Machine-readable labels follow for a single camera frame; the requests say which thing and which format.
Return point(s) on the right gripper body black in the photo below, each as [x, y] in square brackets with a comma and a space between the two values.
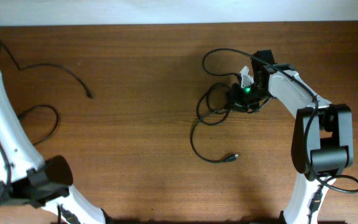
[237, 101]

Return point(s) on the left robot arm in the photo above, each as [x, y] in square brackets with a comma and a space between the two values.
[26, 178]

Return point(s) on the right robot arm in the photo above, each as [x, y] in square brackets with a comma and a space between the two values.
[322, 144]

